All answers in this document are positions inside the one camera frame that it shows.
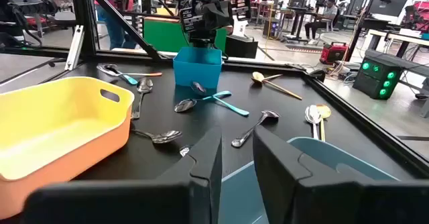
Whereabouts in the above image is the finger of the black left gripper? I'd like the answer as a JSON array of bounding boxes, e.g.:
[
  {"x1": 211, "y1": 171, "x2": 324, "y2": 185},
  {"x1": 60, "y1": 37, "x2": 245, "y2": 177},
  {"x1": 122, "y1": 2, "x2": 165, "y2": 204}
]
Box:
[
  {"x1": 196, "y1": 4, "x2": 215, "y2": 36},
  {"x1": 214, "y1": 1, "x2": 233, "y2": 34}
]

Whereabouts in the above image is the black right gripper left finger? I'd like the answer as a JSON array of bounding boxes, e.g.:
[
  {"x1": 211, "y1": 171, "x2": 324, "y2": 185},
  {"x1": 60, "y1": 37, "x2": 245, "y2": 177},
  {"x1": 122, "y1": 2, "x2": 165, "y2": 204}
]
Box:
[{"x1": 23, "y1": 126, "x2": 224, "y2": 224}]

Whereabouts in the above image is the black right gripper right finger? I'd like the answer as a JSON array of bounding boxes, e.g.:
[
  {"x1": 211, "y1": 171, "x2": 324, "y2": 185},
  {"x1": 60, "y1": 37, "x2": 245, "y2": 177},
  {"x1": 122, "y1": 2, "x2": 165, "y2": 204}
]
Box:
[{"x1": 253, "y1": 125, "x2": 429, "y2": 224}]

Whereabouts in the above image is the wooden spoon handle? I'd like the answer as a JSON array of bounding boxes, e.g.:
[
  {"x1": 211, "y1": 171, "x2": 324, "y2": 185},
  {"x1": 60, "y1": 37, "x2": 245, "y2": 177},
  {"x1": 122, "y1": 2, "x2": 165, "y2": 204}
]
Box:
[{"x1": 104, "y1": 65, "x2": 164, "y2": 78}]

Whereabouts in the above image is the black box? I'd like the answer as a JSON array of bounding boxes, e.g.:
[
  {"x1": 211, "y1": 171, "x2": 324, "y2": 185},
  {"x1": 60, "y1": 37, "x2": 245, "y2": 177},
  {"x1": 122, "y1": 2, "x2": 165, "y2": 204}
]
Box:
[{"x1": 225, "y1": 34, "x2": 259, "y2": 60}]

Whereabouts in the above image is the teal plastic bin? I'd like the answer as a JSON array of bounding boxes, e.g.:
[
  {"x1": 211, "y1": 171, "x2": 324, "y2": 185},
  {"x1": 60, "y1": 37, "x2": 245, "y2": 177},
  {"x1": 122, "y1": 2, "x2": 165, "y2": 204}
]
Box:
[{"x1": 172, "y1": 46, "x2": 223, "y2": 90}]

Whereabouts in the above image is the light blue plastic bin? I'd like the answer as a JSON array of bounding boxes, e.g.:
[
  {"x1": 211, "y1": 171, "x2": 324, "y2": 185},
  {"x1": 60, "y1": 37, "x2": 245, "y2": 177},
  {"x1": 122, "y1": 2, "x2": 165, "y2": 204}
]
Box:
[{"x1": 219, "y1": 136, "x2": 400, "y2": 224}]

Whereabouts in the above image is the black standing desk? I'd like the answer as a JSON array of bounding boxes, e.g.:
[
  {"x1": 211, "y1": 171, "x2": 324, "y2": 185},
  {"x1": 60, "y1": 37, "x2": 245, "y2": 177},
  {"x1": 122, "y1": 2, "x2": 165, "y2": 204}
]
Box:
[{"x1": 281, "y1": 5, "x2": 316, "y2": 44}]

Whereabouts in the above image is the person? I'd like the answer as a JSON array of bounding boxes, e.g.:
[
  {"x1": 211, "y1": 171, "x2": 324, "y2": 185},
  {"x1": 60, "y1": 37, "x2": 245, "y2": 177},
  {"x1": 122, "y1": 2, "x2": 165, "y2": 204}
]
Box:
[
  {"x1": 95, "y1": 0, "x2": 138, "y2": 50},
  {"x1": 304, "y1": 0, "x2": 339, "y2": 46}
]

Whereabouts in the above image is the red portable generator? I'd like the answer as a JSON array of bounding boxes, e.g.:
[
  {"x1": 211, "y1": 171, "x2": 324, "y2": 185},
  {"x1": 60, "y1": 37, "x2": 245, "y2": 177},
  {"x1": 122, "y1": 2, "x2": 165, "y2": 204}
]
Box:
[{"x1": 319, "y1": 42, "x2": 349, "y2": 65}]

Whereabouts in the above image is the silver aluminium bar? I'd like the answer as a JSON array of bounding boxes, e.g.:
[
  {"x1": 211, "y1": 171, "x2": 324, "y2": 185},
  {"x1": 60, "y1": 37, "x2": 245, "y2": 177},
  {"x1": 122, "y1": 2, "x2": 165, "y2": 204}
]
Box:
[{"x1": 64, "y1": 25, "x2": 84, "y2": 72}]

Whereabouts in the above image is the black computer case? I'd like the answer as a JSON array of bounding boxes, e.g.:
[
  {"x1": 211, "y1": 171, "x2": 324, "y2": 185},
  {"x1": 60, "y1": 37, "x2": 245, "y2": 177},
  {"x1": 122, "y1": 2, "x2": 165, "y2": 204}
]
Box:
[{"x1": 352, "y1": 56, "x2": 404, "y2": 101}]

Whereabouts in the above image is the black monitor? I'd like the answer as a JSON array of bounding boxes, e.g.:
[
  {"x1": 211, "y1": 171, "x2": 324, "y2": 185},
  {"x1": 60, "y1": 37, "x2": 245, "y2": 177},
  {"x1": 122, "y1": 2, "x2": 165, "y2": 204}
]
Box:
[{"x1": 368, "y1": 0, "x2": 416, "y2": 17}]

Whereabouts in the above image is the white work table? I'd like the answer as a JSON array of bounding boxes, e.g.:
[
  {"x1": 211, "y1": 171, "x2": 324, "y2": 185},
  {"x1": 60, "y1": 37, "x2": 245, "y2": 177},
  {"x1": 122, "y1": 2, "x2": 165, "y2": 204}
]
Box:
[{"x1": 365, "y1": 28, "x2": 429, "y2": 59}]

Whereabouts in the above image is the yellow plastic bin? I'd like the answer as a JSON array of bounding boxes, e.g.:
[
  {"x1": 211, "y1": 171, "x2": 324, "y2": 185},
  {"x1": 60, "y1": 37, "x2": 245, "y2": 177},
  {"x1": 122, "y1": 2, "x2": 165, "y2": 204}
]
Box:
[{"x1": 0, "y1": 76, "x2": 135, "y2": 220}]

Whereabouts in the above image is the black frame bracket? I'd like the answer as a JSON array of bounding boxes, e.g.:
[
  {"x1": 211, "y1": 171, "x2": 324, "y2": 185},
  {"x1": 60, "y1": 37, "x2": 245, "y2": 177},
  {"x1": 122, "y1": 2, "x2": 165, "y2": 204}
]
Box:
[{"x1": 308, "y1": 68, "x2": 326, "y2": 82}]

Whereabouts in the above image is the black aluminium rig frame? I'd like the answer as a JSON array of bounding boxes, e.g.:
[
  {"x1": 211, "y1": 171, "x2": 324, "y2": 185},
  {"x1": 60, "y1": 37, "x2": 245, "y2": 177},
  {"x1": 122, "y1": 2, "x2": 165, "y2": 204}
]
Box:
[{"x1": 0, "y1": 0, "x2": 429, "y2": 180}]

